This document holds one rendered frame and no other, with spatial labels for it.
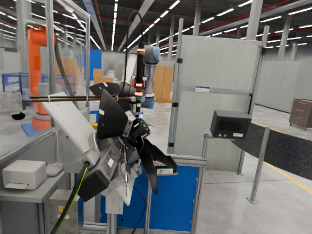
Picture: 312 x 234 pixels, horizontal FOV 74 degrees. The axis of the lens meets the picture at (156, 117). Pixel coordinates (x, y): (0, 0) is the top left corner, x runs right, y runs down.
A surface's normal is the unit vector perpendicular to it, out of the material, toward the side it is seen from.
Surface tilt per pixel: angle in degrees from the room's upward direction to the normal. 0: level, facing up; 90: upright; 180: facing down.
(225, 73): 89
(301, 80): 90
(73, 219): 90
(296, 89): 90
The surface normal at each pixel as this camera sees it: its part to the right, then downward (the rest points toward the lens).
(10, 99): 0.57, 0.24
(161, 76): 0.21, 0.25
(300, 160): -0.75, 0.10
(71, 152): -0.01, 0.24
